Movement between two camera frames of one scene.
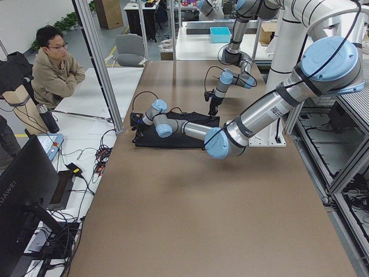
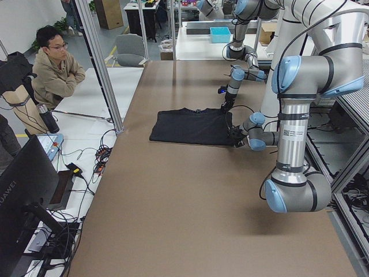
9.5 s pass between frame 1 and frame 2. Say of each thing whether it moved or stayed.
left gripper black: moved
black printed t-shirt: moved
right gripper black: moved
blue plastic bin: stayed
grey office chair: stayed
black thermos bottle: stayed
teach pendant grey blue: stayed
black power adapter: stayed
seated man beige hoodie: stayed
